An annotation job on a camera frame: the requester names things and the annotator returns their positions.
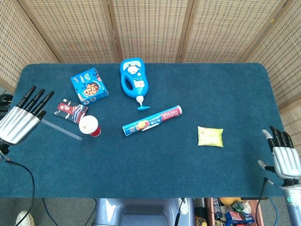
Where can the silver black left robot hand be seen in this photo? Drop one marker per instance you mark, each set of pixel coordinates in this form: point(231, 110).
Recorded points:
point(18, 124)

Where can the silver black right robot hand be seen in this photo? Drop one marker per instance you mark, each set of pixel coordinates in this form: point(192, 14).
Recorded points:
point(287, 160)

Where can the transparent plastic straw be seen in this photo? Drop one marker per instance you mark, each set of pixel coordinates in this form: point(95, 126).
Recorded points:
point(61, 129)

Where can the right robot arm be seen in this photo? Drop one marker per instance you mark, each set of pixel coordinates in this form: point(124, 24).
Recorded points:
point(292, 204)

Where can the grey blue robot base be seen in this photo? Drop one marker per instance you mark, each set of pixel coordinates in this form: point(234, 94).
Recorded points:
point(141, 212)

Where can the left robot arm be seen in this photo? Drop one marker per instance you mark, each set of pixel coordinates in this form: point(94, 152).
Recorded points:
point(3, 148)

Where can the red paper cup white lid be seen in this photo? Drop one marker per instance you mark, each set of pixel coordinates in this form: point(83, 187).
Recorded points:
point(88, 124)

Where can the black device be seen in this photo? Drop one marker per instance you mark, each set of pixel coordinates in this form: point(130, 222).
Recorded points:
point(4, 101)

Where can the black and red flat box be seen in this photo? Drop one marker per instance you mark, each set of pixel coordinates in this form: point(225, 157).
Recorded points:
point(70, 110)

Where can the yellow fruit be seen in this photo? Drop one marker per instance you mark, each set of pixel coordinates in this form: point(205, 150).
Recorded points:
point(227, 201)

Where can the blue snack packet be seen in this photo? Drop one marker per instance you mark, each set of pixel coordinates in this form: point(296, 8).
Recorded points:
point(237, 216)

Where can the blue snack box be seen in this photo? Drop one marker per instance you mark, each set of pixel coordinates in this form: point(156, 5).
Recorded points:
point(89, 87)

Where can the yellow snack packet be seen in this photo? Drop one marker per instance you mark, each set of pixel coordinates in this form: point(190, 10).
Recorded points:
point(210, 136)

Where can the wooden crate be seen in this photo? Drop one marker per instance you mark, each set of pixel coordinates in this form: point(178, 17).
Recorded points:
point(210, 212)

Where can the white round object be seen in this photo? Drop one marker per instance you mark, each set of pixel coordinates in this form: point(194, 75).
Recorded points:
point(23, 219)

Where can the blue pump bottle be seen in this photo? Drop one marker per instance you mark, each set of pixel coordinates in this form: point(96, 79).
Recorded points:
point(134, 80)

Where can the blue table cloth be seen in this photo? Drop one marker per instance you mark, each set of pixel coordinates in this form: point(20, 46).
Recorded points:
point(152, 164)

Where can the plastic food wrap box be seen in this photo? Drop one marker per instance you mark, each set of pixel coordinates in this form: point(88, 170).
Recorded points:
point(152, 120)

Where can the woven folding screen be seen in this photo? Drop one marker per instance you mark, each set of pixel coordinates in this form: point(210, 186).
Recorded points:
point(150, 28)

